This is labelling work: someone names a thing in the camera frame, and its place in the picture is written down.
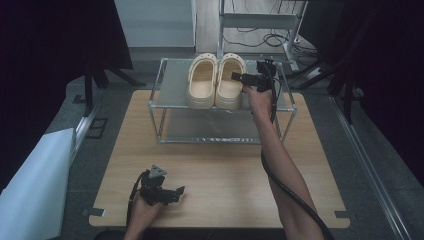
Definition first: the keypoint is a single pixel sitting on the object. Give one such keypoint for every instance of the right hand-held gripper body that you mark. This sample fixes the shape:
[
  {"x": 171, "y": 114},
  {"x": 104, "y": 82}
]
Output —
[{"x": 266, "y": 78}]

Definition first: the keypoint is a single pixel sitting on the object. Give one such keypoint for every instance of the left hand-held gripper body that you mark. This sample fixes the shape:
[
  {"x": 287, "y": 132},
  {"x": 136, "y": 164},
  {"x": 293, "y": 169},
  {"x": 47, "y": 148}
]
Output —
[{"x": 152, "y": 190}]

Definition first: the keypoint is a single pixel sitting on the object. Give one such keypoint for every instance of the beige foam clog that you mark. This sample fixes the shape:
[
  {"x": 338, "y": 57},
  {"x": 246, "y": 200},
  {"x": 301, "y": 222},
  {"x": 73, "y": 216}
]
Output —
[
  {"x": 201, "y": 86},
  {"x": 228, "y": 91}
]

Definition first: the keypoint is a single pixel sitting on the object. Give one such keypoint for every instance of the grey metal shoe rack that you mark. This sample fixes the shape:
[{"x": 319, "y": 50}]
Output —
[{"x": 173, "y": 86}]

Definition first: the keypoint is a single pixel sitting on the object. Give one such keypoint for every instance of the black stand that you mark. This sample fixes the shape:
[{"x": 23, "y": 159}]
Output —
[
  {"x": 348, "y": 96},
  {"x": 88, "y": 90}
]

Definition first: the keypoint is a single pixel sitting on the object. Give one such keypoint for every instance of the white cabinet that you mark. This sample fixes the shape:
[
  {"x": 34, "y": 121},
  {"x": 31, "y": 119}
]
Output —
[{"x": 156, "y": 23}]

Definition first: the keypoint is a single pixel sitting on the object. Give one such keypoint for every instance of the white board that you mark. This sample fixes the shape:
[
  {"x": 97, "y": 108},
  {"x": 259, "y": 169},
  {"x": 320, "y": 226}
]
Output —
[{"x": 36, "y": 186}]

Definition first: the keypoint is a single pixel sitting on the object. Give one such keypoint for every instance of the dark curtain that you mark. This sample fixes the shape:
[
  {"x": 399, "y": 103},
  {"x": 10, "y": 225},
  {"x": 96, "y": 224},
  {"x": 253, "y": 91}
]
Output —
[
  {"x": 43, "y": 66},
  {"x": 390, "y": 83}
]

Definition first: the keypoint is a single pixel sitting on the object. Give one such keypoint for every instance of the white metal desk frame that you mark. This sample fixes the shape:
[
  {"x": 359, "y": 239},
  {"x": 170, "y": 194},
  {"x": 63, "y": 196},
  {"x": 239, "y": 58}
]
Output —
[{"x": 258, "y": 20}]

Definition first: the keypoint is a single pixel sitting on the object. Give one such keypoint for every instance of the aluminium floor rail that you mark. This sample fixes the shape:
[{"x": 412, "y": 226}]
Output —
[
  {"x": 370, "y": 170},
  {"x": 83, "y": 125}
]

